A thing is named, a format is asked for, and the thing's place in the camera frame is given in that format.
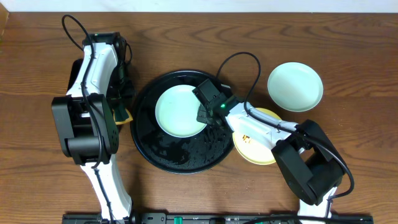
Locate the green and yellow sponge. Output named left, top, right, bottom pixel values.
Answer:
left=113, top=108, right=133, bottom=125

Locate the light blue plate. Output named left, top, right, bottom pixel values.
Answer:
left=267, top=62, right=323, bottom=112
left=155, top=85, right=207, bottom=138

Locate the yellow plate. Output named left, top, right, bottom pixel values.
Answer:
left=227, top=104, right=277, bottom=165

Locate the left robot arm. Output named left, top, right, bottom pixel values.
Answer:
left=51, top=32, right=136, bottom=223

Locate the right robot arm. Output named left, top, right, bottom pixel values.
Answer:
left=193, top=79, right=348, bottom=218

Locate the black round tray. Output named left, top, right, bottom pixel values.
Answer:
left=130, top=70, right=234, bottom=174

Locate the black rectangular tray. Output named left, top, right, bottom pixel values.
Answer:
left=67, top=58, right=83, bottom=91

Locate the right black cable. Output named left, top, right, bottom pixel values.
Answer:
left=215, top=51, right=356, bottom=218

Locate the black cable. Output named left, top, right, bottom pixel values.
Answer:
left=61, top=14, right=134, bottom=224
left=215, top=51, right=356, bottom=218

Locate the left black cable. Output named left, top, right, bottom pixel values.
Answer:
left=61, top=14, right=134, bottom=224

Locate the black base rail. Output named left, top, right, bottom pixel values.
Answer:
left=61, top=212, right=374, bottom=224

